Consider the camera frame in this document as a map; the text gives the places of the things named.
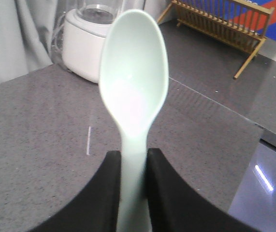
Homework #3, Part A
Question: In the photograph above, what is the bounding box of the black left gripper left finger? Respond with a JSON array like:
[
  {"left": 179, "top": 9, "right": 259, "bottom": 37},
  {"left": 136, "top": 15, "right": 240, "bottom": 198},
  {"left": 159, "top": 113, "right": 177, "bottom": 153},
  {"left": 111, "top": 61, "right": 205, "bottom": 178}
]
[{"left": 31, "top": 151, "right": 121, "bottom": 232}]

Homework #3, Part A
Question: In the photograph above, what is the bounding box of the wooden dish rack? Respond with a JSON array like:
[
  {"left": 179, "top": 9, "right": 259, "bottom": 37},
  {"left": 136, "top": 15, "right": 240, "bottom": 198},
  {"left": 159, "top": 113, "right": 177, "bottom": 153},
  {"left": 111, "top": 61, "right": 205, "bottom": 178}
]
[{"left": 157, "top": 0, "right": 275, "bottom": 79}]

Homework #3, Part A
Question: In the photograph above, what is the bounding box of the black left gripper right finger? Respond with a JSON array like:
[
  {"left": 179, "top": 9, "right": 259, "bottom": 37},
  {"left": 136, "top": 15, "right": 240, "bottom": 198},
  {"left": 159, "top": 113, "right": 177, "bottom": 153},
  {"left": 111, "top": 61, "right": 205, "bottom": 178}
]
[{"left": 146, "top": 148, "right": 256, "bottom": 232}]

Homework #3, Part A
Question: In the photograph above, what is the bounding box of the blue red board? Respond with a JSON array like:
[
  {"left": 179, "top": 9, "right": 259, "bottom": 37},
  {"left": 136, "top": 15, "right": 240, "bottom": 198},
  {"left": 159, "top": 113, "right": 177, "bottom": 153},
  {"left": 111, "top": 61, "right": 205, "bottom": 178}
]
[{"left": 224, "top": 0, "right": 276, "bottom": 48}]

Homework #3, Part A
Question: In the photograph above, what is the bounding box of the white curtain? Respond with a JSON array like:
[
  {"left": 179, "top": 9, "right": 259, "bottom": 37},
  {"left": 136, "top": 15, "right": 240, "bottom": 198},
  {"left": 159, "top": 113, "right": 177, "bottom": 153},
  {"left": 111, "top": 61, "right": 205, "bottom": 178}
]
[{"left": 0, "top": 0, "right": 80, "bottom": 89}]

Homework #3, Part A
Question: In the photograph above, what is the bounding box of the pale green plastic spoon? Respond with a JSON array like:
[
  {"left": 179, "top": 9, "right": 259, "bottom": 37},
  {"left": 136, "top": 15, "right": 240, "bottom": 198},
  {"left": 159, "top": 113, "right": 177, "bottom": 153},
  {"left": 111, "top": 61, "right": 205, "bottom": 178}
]
[{"left": 99, "top": 9, "right": 169, "bottom": 232}]

